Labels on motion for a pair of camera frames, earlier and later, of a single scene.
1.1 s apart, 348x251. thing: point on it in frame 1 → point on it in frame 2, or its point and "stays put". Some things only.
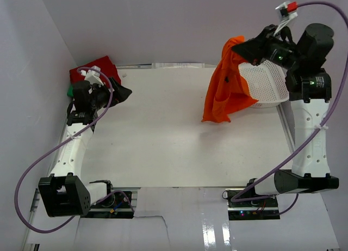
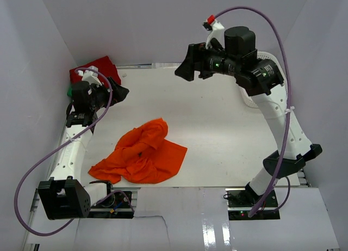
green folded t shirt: x=70 y=91 stays put
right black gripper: x=255 y=49 → x=194 y=60
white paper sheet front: x=196 y=219 stays put
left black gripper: x=120 y=93 stays put
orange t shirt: x=229 y=91 → x=143 y=155
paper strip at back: x=178 y=65 stays put
